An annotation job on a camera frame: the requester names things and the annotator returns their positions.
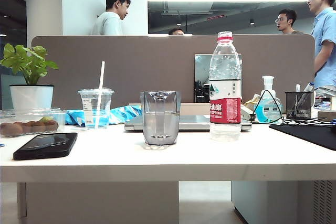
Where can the mineral water bottle red label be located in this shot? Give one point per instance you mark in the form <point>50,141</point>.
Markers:
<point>224,113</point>

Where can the clear glass mug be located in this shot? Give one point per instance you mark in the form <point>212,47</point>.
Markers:
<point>160,124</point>

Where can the blue hand sanitizer pump bottle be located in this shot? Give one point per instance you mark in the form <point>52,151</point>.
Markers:
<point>271,108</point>

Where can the silver laptop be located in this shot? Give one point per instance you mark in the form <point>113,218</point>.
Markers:
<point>194,125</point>

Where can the silver framed mirror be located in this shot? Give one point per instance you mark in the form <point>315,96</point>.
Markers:
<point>200,72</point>

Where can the blue white plastic bag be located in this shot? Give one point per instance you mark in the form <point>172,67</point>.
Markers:
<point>123,113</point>

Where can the brown desk partition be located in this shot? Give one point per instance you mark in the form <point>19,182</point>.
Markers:
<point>131,64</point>

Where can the seated man behind partition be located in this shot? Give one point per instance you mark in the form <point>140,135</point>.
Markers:
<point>176,32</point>

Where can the white drinking straw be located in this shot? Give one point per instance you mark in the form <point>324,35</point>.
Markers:
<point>102,77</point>

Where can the clear plastic lidded cup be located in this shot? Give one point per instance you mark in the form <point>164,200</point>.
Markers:
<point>89,108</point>

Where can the white stapler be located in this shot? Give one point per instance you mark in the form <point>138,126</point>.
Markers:
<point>247,113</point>

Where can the yellow crumpled wrapper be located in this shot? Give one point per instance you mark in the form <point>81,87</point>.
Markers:
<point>252,100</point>

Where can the man in white t-shirt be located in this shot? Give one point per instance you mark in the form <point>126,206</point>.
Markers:
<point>107,24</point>

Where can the clear plastic fruit container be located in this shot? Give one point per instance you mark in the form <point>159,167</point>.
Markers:
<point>59,117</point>

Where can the brown kiwi fruit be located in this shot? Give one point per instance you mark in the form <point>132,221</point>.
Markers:
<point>10,130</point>
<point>52,126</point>
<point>39,127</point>
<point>26,127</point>

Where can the white table support panel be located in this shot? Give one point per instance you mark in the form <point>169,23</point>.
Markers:
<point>99,203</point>

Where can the white pen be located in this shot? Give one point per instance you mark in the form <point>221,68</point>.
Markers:
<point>297,89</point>

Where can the black mesh pen holder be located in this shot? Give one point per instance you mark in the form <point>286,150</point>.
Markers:
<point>299,106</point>

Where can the black smartphone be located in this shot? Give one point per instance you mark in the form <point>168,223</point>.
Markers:
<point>44,146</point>

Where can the white plant pot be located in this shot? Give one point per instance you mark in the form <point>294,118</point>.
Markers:
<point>31,98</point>

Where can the white blue marker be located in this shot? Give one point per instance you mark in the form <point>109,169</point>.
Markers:
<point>308,87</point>

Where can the man with glasses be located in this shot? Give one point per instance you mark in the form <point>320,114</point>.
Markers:
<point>287,20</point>

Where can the green leafy plant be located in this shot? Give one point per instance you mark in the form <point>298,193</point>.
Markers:
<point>29,61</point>

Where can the black mouse mat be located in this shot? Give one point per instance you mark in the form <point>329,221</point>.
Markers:
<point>309,134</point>

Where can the grey vented cabinet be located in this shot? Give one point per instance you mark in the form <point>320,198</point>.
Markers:
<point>283,203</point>

